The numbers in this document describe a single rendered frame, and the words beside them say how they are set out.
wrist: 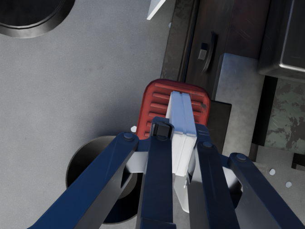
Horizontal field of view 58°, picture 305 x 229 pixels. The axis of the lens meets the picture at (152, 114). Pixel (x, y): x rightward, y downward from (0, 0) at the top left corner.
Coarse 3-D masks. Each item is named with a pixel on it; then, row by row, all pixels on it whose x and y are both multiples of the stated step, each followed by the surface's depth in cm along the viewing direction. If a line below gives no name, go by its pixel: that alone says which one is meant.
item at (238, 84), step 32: (192, 0) 97; (224, 0) 48; (256, 0) 38; (224, 32) 40; (256, 32) 38; (192, 64) 71; (224, 64) 36; (256, 64) 36; (224, 96) 36; (256, 96) 36
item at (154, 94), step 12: (156, 84) 24; (168, 84) 24; (180, 84) 24; (144, 96) 24; (156, 96) 24; (168, 96) 24; (192, 96) 24; (204, 96) 24; (144, 108) 24; (156, 108) 24; (192, 108) 24; (204, 108) 24; (144, 120) 24; (204, 120) 24; (144, 132) 24
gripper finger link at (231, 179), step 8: (200, 128) 19; (200, 136) 17; (208, 136) 18; (192, 152) 16; (192, 160) 16; (224, 160) 15; (192, 168) 16; (224, 168) 15; (232, 176) 15; (232, 184) 15; (240, 184) 15; (232, 192) 15
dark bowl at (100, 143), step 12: (84, 144) 92; (96, 144) 95; (84, 156) 96; (96, 156) 99; (72, 168) 94; (84, 168) 98; (72, 180) 94; (132, 180) 100; (132, 192) 99; (120, 204) 98; (132, 204) 96; (108, 216) 95; (120, 216) 94; (132, 216) 93
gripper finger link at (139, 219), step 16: (160, 128) 15; (160, 144) 15; (160, 160) 13; (144, 176) 13; (160, 176) 12; (144, 192) 11; (160, 192) 11; (144, 208) 10; (160, 208) 11; (144, 224) 9; (160, 224) 9
